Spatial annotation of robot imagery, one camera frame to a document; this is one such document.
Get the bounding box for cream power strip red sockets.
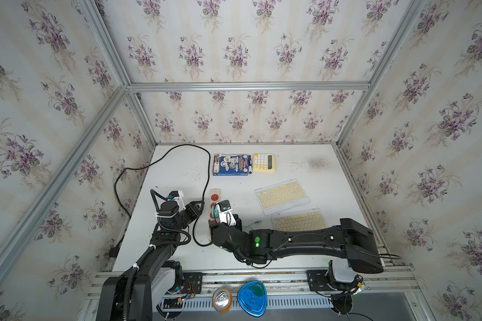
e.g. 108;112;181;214
208;189;222;221

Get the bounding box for white yellow keyboard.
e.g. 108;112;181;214
254;179;311;216
271;208;327;232

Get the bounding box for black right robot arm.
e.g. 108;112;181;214
209;218;384;274

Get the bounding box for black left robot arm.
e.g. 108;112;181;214
96;197;204;320

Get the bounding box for blue paperback book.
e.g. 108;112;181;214
212;154;249;176

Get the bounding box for blue marker pen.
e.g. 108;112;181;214
247;155;253;175

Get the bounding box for cream yellow calculator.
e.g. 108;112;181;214
252;153;277;173

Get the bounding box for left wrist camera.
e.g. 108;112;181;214
167;191;186;211

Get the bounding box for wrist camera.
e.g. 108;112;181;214
167;191;186;211
214;200;237;226

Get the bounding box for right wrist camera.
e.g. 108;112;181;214
214;200;237;226

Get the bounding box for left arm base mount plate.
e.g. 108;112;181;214
166;272;204;296

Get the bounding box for black power cable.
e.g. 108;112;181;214
108;143;216;258

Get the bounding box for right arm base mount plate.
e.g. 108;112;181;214
306;270;334;292

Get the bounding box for aluminium front rail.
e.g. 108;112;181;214
86;265;420;300

